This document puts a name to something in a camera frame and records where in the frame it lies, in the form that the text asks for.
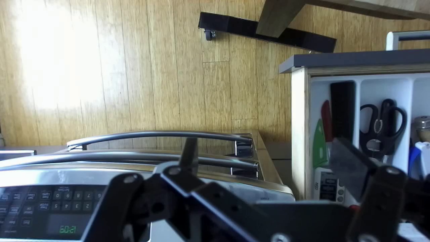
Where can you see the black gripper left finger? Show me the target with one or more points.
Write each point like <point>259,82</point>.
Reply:
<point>189,155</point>

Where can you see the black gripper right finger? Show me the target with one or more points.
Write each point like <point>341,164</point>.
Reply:
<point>380,202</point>

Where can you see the white labelled packet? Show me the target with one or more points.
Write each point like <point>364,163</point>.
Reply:
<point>328,186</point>

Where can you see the blue and white utensil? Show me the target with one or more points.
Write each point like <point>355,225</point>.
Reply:
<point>418,159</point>

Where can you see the round grey utensil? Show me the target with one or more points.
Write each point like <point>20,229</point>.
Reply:
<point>422,128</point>

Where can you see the black scissors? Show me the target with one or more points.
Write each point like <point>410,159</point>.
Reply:
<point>387,114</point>

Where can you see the red utensil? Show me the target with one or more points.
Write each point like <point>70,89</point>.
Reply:
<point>327,118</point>

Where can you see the black rectangular utensil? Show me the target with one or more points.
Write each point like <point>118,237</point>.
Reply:
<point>343,108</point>

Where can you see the open wooden kitchen drawer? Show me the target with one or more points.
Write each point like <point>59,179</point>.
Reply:
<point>298,134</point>

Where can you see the white cutlery organizer tray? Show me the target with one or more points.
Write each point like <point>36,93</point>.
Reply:
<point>363,89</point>

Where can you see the stainless steel gas range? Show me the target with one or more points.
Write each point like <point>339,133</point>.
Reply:
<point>44,179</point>

